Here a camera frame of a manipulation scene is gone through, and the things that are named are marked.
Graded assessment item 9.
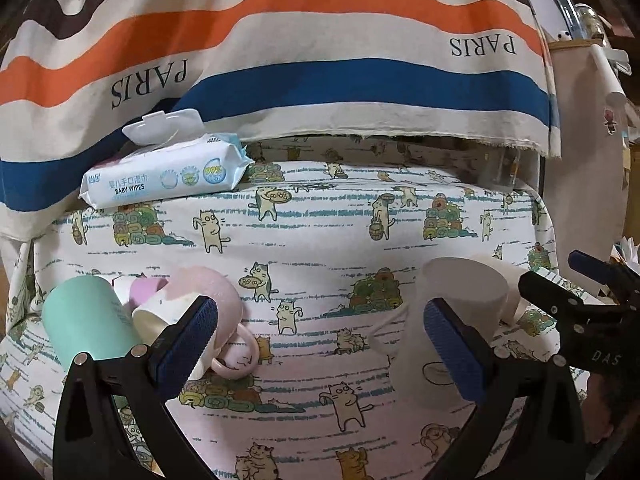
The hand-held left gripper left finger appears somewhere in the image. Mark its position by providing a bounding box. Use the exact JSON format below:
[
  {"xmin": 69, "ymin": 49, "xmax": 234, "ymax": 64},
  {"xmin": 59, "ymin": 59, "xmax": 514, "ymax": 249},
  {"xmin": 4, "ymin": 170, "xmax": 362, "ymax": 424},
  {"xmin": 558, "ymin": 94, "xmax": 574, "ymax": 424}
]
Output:
[{"xmin": 52, "ymin": 296, "xmax": 221, "ymax": 480}]

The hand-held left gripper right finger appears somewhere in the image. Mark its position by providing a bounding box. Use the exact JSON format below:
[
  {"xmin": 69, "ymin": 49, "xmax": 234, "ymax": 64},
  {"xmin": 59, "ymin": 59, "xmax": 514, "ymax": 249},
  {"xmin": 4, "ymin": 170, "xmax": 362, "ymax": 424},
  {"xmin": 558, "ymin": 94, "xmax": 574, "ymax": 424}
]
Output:
[{"xmin": 422, "ymin": 296, "xmax": 596, "ymax": 480}]

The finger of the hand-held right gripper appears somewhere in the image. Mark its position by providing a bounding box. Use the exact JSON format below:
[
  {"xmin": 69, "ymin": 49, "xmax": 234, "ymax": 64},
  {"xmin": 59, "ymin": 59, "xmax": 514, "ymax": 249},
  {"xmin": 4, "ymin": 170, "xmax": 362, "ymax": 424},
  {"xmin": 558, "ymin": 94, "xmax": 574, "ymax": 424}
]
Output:
[
  {"xmin": 568, "ymin": 251, "xmax": 640, "ymax": 307},
  {"xmin": 518, "ymin": 271, "xmax": 592, "ymax": 327}
]

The white mug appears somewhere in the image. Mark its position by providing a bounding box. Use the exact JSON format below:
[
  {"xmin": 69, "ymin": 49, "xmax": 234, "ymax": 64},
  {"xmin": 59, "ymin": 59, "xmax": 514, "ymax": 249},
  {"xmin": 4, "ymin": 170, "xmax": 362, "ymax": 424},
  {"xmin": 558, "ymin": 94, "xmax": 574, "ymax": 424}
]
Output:
[{"xmin": 369, "ymin": 256, "xmax": 510, "ymax": 408}]

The white cup with cream inside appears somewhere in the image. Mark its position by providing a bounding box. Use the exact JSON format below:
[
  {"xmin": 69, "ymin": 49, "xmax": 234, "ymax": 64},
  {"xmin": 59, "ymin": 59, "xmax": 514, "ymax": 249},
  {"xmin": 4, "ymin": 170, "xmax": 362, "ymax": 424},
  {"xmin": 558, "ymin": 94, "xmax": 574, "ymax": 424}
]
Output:
[{"xmin": 131, "ymin": 294, "xmax": 211, "ymax": 382}]

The purple cup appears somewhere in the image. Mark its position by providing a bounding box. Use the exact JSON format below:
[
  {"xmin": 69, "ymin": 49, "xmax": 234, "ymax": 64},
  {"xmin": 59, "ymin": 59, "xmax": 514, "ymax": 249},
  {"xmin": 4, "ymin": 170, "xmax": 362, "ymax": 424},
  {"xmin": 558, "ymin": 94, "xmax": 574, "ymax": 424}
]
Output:
[{"xmin": 129, "ymin": 279, "xmax": 170, "ymax": 307}]

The teal cup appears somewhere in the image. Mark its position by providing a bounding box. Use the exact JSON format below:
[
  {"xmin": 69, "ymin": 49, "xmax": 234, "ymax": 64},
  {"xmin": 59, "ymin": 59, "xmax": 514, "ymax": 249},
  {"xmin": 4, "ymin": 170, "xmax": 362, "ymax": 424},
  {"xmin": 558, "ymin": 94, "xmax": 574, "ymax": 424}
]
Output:
[{"xmin": 41, "ymin": 276, "xmax": 151, "ymax": 411}]

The pink mug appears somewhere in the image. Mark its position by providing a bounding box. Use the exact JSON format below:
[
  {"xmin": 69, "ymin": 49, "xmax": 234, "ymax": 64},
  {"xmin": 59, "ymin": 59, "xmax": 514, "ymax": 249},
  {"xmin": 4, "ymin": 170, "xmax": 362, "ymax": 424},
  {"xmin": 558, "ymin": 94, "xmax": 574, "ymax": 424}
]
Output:
[{"xmin": 164, "ymin": 266, "xmax": 261, "ymax": 379}]

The beige hanging organizer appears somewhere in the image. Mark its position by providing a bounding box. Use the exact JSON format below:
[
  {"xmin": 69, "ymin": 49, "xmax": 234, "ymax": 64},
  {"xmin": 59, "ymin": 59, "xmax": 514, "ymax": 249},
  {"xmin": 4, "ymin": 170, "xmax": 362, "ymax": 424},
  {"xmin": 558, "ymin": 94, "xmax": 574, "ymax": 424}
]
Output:
[{"xmin": 546, "ymin": 37, "xmax": 632, "ymax": 233}]

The baby wipes pack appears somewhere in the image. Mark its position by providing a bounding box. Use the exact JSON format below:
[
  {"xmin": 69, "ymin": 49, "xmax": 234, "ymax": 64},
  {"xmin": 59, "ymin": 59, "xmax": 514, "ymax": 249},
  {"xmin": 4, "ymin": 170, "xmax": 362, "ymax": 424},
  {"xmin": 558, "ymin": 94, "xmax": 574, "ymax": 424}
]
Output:
[{"xmin": 79, "ymin": 108, "xmax": 255, "ymax": 207}]

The cat printed tablecloth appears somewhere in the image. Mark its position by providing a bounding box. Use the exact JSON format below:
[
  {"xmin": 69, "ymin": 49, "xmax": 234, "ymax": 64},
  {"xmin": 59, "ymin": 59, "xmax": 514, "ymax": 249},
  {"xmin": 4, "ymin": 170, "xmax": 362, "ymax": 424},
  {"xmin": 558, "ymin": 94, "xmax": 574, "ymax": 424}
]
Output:
[{"xmin": 0, "ymin": 135, "xmax": 592, "ymax": 480}]

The white tube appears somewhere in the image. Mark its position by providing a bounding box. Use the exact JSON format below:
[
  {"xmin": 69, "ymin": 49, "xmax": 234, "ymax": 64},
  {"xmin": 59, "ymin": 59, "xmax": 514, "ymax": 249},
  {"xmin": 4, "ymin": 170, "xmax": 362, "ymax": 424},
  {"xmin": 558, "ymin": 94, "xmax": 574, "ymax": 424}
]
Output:
[{"xmin": 590, "ymin": 45, "xmax": 627, "ymax": 107}]

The glass jar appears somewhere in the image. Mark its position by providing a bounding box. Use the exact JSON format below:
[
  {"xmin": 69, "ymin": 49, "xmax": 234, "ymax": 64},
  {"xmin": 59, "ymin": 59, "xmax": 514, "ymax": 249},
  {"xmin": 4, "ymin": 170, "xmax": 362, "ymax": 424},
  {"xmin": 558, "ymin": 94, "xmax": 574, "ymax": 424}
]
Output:
[{"xmin": 575, "ymin": 4, "xmax": 609, "ymax": 41}]

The blue pen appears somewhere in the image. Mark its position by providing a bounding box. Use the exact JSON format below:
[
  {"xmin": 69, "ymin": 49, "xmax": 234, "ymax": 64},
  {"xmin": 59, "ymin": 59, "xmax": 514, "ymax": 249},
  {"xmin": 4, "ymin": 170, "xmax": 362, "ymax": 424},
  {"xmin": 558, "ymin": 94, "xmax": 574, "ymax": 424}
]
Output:
[{"xmin": 555, "ymin": 0, "xmax": 577, "ymax": 41}]

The striped white cloth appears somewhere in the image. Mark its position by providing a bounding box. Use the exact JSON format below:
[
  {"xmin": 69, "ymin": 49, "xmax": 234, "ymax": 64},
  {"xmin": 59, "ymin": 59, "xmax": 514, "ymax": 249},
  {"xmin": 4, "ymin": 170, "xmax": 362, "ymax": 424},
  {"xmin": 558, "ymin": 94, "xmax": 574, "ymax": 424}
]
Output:
[{"xmin": 0, "ymin": 0, "xmax": 563, "ymax": 242}]

